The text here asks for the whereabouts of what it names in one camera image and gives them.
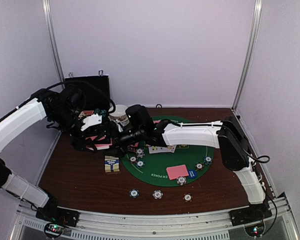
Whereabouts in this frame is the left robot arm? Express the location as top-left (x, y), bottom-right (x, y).
top-left (0, 85), bottom-right (102, 222)

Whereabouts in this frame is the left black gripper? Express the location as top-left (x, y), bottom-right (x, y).
top-left (50, 106), bottom-right (98, 153)

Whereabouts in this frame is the aluminium frame post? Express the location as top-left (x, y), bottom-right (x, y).
top-left (231, 0), bottom-right (263, 112)
top-left (42, 0), bottom-right (65, 83)

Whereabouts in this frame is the left aluminium frame post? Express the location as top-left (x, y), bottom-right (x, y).
top-left (42, 0), bottom-right (65, 83)

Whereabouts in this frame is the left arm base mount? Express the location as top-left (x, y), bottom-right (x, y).
top-left (35, 208), bottom-right (80, 227)

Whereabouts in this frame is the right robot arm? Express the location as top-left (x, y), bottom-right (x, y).
top-left (105, 113), bottom-right (270, 221)

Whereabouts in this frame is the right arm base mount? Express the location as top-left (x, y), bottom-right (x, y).
top-left (229, 207), bottom-right (273, 227)

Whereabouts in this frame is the blue white poker chip stack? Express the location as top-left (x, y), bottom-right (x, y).
top-left (152, 190), bottom-right (164, 200)

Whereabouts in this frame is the teal poker chip stack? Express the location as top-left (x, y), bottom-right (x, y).
top-left (129, 189), bottom-right (140, 198)

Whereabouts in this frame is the face-up community card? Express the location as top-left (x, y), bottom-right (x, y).
top-left (157, 146), bottom-right (170, 153)
top-left (167, 145), bottom-right (177, 153)
top-left (148, 146), bottom-right (161, 154)

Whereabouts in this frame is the gold striped card box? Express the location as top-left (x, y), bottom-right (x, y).
top-left (104, 155), bottom-right (120, 173)

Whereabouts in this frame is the card deck in case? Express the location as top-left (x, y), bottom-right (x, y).
top-left (79, 110), bottom-right (94, 118)

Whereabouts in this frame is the white ceramic bowl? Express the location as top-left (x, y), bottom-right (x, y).
top-left (109, 104), bottom-right (128, 121)

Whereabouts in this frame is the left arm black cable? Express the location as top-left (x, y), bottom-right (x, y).
top-left (47, 80), bottom-right (116, 117)

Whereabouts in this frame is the right aluminium frame post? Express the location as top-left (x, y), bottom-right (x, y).
top-left (231, 0), bottom-right (263, 112)

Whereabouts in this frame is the front aluminium rail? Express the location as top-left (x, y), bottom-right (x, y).
top-left (8, 192), bottom-right (300, 240)

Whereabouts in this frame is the green round poker mat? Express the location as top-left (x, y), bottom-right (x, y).
top-left (119, 114), bottom-right (214, 188)

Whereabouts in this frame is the blue small blind button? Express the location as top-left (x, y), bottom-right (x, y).
top-left (187, 169), bottom-right (198, 179)

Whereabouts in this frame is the teal chip row in case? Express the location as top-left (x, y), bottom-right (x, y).
top-left (93, 108), bottom-right (108, 118)

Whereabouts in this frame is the black poker chip case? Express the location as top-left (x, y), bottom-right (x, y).
top-left (64, 75), bottom-right (111, 111)

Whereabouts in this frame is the red playing card deck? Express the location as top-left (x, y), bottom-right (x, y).
top-left (86, 136), bottom-right (113, 151)

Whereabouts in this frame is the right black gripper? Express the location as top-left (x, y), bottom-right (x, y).
top-left (93, 125), bottom-right (145, 158)

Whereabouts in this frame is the brown poker chip stack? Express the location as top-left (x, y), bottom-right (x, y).
top-left (183, 193), bottom-right (193, 202)

